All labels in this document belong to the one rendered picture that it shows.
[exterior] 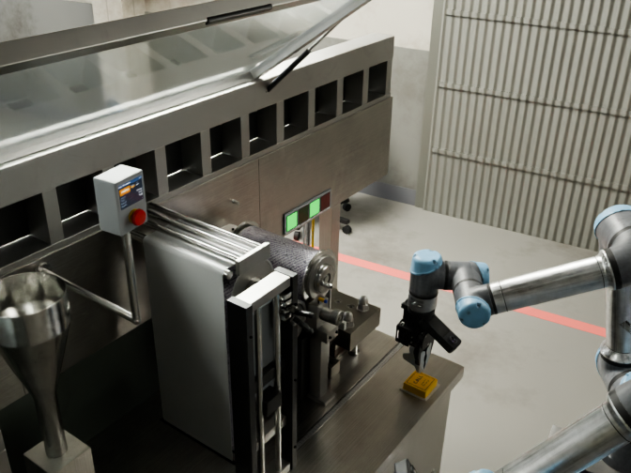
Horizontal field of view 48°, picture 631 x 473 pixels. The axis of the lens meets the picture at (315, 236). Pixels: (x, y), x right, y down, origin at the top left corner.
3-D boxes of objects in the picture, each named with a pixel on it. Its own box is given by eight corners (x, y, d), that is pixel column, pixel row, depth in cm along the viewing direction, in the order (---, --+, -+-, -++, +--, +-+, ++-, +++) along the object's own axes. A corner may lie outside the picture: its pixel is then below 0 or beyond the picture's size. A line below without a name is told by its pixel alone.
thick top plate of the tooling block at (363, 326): (349, 351, 196) (350, 333, 193) (241, 302, 216) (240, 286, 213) (379, 325, 207) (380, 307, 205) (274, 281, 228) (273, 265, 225)
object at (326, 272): (335, 284, 181) (317, 298, 176) (329, 282, 182) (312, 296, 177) (335, 260, 177) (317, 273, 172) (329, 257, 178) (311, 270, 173)
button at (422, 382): (424, 399, 189) (425, 392, 188) (402, 389, 193) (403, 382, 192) (437, 386, 194) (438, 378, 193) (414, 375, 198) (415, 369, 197)
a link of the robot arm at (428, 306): (442, 290, 181) (428, 304, 175) (441, 305, 183) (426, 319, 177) (417, 281, 185) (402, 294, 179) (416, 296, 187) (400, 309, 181)
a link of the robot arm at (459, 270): (489, 306, 172) (444, 304, 173) (483, 282, 182) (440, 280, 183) (494, 279, 169) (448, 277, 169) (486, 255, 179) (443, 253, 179)
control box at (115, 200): (128, 239, 118) (121, 185, 114) (99, 230, 121) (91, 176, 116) (156, 223, 124) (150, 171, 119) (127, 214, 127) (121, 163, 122)
